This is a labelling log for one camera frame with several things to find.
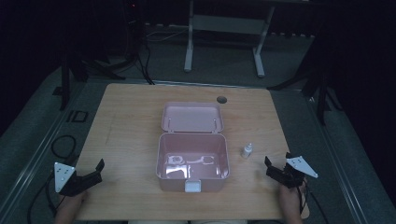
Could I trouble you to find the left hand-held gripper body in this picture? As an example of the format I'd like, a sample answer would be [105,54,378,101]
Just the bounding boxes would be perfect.
[53,161,98,197]

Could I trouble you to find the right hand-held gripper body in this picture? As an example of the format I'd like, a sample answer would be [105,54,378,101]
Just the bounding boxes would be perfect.
[266,155,319,189]

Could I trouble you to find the small white bottle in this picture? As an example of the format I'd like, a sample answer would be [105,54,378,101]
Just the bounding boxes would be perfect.
[241,142,255,160]

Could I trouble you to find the pink plastic box with lid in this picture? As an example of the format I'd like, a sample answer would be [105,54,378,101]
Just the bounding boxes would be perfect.
[155,101,232,194]

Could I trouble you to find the person's right hand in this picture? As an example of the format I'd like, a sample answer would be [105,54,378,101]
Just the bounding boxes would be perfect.
[277,181,308,211]

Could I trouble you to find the person's left hand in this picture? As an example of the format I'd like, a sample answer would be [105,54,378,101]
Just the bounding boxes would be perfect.
[56,189,90,213]

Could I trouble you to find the black metal stand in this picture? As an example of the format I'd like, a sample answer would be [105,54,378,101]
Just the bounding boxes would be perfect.
[266,46,345,127]
[51,46,127,111]

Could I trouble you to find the black looped floor cable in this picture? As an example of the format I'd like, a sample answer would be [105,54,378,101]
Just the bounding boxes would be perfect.
[50,134,78,161]

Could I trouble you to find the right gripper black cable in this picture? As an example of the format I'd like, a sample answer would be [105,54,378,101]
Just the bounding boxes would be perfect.
[298,181,330,224]

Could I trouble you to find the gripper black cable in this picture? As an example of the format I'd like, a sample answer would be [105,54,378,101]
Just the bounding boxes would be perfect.
[298,181,330,224]
[26,172,64,224]

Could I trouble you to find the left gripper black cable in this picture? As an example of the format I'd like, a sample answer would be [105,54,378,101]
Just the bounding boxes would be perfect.
[26,172,64,224]

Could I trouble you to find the black floor bracket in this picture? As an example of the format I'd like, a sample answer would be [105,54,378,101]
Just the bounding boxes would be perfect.
[65,109,90,123]

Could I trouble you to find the black cable under desk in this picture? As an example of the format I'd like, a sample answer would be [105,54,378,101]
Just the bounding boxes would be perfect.
[136,40,156,86]

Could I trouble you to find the white metal desk frame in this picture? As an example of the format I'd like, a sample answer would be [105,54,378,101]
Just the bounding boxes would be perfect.
[183,0,276,78]

